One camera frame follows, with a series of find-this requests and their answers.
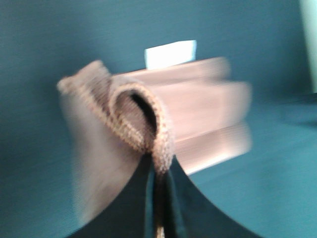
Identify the white plastic basket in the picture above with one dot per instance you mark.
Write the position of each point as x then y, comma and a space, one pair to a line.
309, 18

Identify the brown microfiber towel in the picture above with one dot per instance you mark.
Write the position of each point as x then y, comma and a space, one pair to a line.
187, 110

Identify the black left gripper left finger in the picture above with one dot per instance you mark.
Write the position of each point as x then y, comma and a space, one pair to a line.
131, 214

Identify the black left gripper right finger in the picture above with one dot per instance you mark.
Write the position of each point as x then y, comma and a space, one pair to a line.
189, 214

